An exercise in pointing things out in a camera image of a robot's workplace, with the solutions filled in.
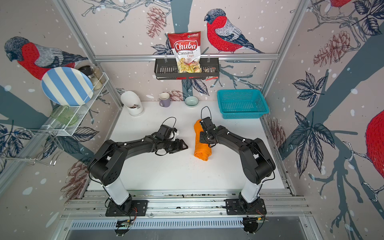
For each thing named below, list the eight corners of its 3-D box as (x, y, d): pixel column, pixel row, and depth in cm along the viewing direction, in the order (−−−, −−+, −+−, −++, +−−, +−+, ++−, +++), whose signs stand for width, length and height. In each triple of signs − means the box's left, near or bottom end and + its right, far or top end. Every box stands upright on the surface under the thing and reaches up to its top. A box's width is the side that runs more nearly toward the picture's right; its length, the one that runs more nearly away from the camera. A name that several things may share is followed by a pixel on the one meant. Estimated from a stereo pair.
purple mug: (159, 107, 119) (157, 101, 113) (161, 98, 126) (159, 92, 121) (169, 107, 119) (168, 101, 113) (171, 98, 126) (170, 92, 120)
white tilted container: (126, 117, 115) (117, 102, 103) (131, 105, 124) (123, 90, 111) (143, 117, 115) (136, 102, 103) (146, 105, 124) (140, 90, 111)
